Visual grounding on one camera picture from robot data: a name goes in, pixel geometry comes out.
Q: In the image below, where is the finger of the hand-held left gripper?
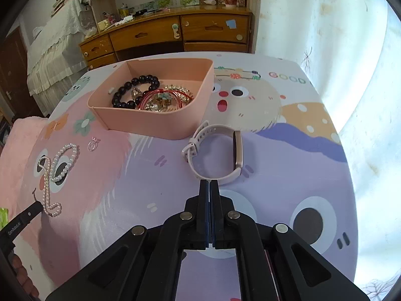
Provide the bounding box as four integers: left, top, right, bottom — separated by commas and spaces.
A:
0, 201, 43, 251

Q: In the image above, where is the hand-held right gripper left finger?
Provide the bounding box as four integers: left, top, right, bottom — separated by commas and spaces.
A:
45, 179, 210, 301

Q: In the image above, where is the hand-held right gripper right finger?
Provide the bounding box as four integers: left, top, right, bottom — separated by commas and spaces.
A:
211, 179, 370, 301

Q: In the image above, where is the white pearl necklace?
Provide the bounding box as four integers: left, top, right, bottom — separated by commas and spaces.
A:
38, 143, 78, 217

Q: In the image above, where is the beige smart band watch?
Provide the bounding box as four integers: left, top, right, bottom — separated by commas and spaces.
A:
182, 121, 244, 185

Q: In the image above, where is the pink plastic tray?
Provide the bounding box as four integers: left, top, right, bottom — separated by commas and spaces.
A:
88, 58, 215, 141

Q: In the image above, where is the red gold bangle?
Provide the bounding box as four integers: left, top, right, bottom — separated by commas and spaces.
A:
138, 88, 193, 112

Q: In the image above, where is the dark bead bracelet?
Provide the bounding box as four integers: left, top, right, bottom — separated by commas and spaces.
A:
111, 74, 160, 110

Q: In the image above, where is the pink fluffy blanket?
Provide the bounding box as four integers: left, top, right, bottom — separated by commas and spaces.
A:
0, 116, 49, 170

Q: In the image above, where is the dark wooden door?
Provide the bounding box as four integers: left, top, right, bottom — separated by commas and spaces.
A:
0, 27, 42, 123

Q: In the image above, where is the white lace furniture cover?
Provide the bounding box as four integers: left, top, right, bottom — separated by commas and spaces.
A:
27, 0, 98, 116

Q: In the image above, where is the wooden desk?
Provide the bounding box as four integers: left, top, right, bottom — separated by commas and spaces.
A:
78, 9, 253, 71

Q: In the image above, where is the white leaf print curtain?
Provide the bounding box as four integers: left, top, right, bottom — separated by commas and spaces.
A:
251, 0, 401, 292

